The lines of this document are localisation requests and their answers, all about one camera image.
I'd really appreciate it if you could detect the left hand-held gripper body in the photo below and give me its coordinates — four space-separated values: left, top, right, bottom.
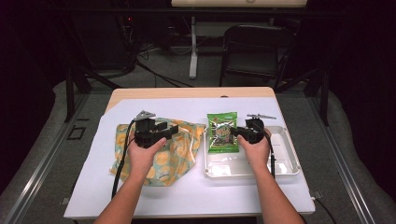
134 110 163 149

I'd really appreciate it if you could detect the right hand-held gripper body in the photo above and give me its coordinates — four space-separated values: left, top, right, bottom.
245 113 277 145

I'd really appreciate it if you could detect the green snack packet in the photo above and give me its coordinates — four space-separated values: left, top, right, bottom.
206 111 240 154

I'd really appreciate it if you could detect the orange print cloth bag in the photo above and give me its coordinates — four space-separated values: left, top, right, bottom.
109 117 207 188

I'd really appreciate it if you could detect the white plastic tray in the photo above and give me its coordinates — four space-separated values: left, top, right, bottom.
203 125 302 179

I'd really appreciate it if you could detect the person's right hand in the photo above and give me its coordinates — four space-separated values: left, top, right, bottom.
236 128 273 170

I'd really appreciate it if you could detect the person's left hand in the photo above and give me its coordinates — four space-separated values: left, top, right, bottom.
127 136 168 184

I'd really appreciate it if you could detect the wooden table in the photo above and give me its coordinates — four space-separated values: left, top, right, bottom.
64 87 316 219

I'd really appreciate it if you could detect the black folding chair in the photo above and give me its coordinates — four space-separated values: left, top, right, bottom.
219 23 297 90

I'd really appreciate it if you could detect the black metal stand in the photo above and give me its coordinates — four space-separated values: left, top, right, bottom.
274 62 332 127
63 15 123 123

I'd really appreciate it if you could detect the white desk leg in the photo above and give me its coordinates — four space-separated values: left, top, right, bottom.
188 16 200 80

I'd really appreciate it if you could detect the right hand-held gripper cable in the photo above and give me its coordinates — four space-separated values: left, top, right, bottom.
255 121 277 180

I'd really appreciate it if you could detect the hand-held gripper cable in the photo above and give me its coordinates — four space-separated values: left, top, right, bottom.
110 119 138 201
255 121 277 180

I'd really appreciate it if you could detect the left hand-held gripper cable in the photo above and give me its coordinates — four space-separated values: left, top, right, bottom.
110 119 138 201

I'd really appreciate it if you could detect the black floor cable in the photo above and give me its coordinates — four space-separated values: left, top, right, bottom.
135 60 194 89

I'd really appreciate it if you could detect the aluminium floor rail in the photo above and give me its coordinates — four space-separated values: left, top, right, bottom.
2 92 92 224
306 92 378 224

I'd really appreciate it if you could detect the black cable at table edge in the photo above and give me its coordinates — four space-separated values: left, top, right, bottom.
311 195 338 224

